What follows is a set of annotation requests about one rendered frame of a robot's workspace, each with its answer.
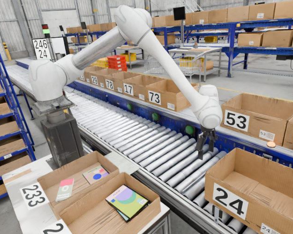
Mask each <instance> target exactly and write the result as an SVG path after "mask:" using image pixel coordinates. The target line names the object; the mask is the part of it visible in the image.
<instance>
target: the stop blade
mask: <svg viewBox="0 0 293 234"><path fill-rule="evenodd" d="M204 176H205V173H204V174H202V175H201V176H200V177H199V178H198V179H196V180H195V181H194V182H193V183H191V184H190V185H189V186H188V187H187V188H185V189H184V190H183V191H182V195H183V194H184V193H185V192H187V191H188V190H189V189H190V188H191V187H192V186H193V185H195V184H196V183H197V182H198V181H199V180H201V179H202V178H203V177H204Z"/></svg>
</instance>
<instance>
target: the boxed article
mask: <svg viewBox="0 0 293 234"><path fill-rule="evenodd" d="M73 183H74V178H73V179H68V180H63V181H61V183H60V187H59V191H58V194H57V197H56V200H55V201H56V202H61V201H63V200H65V199H66V198H68V197H70V196H71V193H72V189H73Z"/></svg>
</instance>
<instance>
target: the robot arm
mask: <svg viewBox="0 0 293 234"><path fill-rule="evenodd" d="M113 16H114V20H115V22H116V24H117V26H116V27H115V28H113V29H112V30H110V31H109V32H107V33H106V34H104V35H103V36H101V37H100V38H99V39H97V40H96V41H94V42H93V43H91V44H90V45H88V46H87V47H86V48H84V49H83V50H81V51H80V52H78V53H77V54H75V55H72V54H68V55H66V56H65V57H63V58H61V59H59V60H57V61H56V62H54V63H53V62H52V61H50V60H47V59H38V60H35V61H33V62H31V64H30V65H29V68H28V76H29V81H30V84H31V88H32V90H33V93H34V95H35V97H36V99H37V102H36V103H34V106H36V107H37V108H38V109H39V110H40V113H45V112H47V111H51V110H54V109H56V110H58V109H60V107H63V106H67V105H70V104H71V102H70V101H67V100H66V99H65V98H64V95H63V92H62V89H63V87H64V86H66V85H68V84H70V83H72V82H73V81H75V80H76V79H77V78H79V77H80V76H81V75H83V74H84V70H85V68H86V67H88V66H89V65H91V64H92V63H94V62H95V61H97V60H98V59H100V58H102V57H103V56H105V55H107V54H108V53H109V52H111V51H113V50H114V49H116V48H117V47H119V46H120V45H122V44H124V43H125V42H134V43H135V44H136V45H137V46H139V47H140V48H142V49H143V50H145V51H146V52H147V53H149V54H150V55H152V56H153V57H154V58H155V59H156V60H157V61H158V62H159V63H160V64H161V65H162V67H163V68H164V69H165V70H166V72H167V73H168V75H169V76H170V77H171V79H172V80H173V81H174V83H175V84H176V85H177V87H178V88H179V89H180V91H181V92H182V93H183V95H184V96H185V97H186V98H187V100H188V101H189V102H190V104H191V105H192V112H193V113H194V115H195V116H196V118H197V119H198V121H199V122H200V128H201V130H202V131H201V134H198V139H197V144H196V149H195V150H197V151H198V159H200V160H203V150H202V149H203V146H204V143H205V141H206V139H207V137H209V139H210V141H209V151H211V152H213V149H214V142H216V141H215V140H216V133H215V127H217V126H218V125H219V124H220V123H221V121H222V118H223V114H222V109H221V107H220V105H219V98H218V91H217V88H216V86H214V85H210V84H207V85H204V86H202V87H201V88H200V90H199V92H197V91H196V90H195V89H194V88H193V87H192V86H191V84H190V83H189V82H188V80H187V79H186V77H185V76H184V74H183V73H182V72H181V70H180V69H179V67H178V66H177V65H176V63H175V62H174V61H173V59H172V58H171V57H170V55H169V54H168V53H167V51H166V50H165V49H164V48H163V46H162V45H161V43H160V42H159V41H158V39H157V38H156V37H155V35H154V33H153V32H152V30H151V27H152V18H151V16H150V14H149V12H148V11H146V10H144V9H141V8H135V9H132V8H130V7H129V6H126V5H120V6H119V7H118V8H117V9H116V11H115V12H114V14H113ZM203 137H205V138H203Z"/></svg>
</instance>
